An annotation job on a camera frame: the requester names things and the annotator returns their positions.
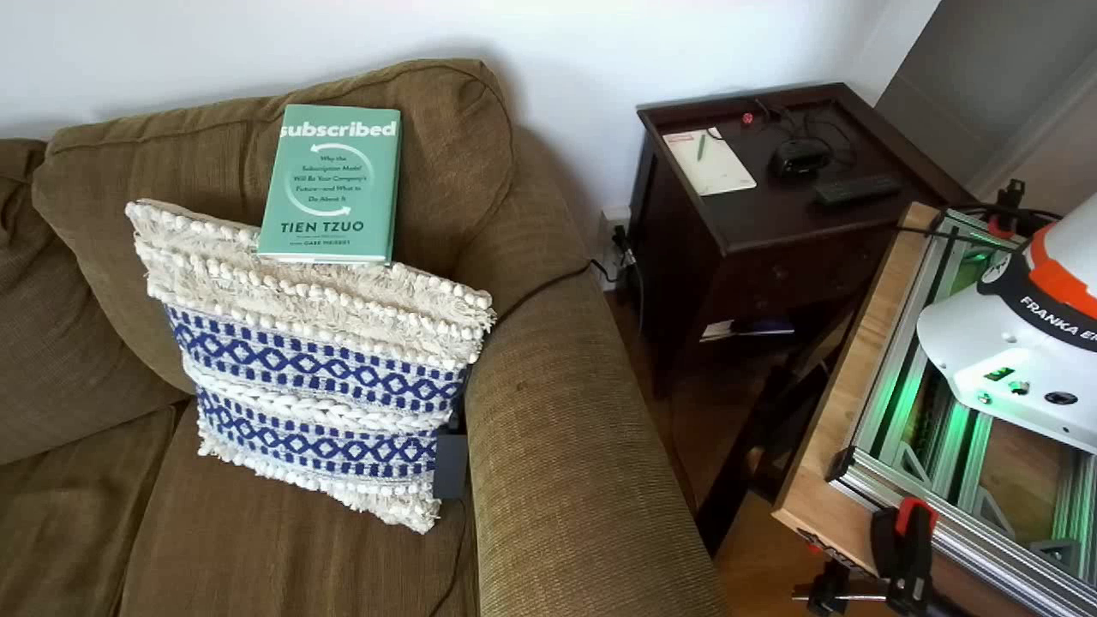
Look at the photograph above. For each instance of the white notepad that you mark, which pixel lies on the white notepad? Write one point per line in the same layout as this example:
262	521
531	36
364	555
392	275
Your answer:
718	174

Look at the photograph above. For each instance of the black device beside pillow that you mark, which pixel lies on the black device beside pillow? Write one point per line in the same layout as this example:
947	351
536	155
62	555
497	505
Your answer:
449	465

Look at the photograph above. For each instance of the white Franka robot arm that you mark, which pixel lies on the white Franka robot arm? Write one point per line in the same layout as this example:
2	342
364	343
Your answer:
1022	342

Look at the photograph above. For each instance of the black remote control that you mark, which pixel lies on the black remote control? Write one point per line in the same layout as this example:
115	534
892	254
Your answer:
855	189

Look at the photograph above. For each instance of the white and blue patterned pillow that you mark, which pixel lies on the white and blue patterned pillow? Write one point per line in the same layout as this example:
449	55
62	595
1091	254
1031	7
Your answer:
331	379

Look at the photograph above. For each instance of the black orange clamp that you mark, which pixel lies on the black orange clamp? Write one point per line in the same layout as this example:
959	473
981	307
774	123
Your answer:
902	568

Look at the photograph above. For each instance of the dark wooden side table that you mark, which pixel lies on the dark wooden side table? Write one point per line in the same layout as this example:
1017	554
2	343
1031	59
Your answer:
715	270

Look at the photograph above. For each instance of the teal Subscribed book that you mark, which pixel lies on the teal Subscribed book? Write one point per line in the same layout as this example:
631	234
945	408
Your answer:
333	182

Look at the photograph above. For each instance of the olive brown fabric sofa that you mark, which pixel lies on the olive brown fabric sofa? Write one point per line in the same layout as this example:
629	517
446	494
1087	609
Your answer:
109	505

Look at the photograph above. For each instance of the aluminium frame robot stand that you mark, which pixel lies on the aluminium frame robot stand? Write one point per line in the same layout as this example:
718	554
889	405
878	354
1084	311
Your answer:
1014	510

